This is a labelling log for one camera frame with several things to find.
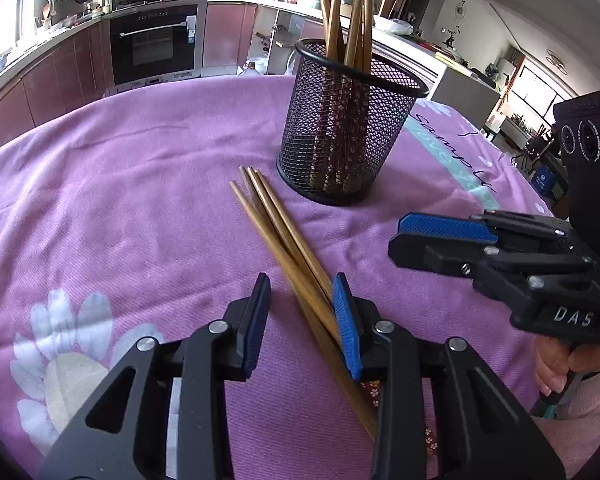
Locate person's right forearm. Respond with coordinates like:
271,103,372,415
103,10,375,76
530,349,600,480

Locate bunch of wooden chopsticks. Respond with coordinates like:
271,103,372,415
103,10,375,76
307,0,381,193

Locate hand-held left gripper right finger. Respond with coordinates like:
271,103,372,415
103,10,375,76
332,274,567,480

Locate white plastic bag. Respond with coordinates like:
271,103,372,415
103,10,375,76
374,15,414,36

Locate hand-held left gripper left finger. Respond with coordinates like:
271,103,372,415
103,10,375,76
37,272,272,480

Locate yellow wooden box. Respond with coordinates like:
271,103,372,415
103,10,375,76
434,52,474,74

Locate wooden chopstick with floral end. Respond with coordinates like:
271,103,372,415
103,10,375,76
238,165,342,342
252,170,337,306
229,181,381,445

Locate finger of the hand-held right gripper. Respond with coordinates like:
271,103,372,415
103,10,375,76
387,233,595,287
398,210,577,248

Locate living room window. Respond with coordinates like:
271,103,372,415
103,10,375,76
509,59,567,122

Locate person's right hand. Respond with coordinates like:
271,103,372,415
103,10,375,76
533,334,572,397

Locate black built-in oven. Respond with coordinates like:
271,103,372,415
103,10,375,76
108,4,202,87

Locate purple printed tablecloth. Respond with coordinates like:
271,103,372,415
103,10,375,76
0,74,576,480

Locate black mesh utensil holder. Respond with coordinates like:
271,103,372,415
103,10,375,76
276,37,431,207

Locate pink kitchen base cabinets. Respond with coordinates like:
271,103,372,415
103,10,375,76
0,0,331,161

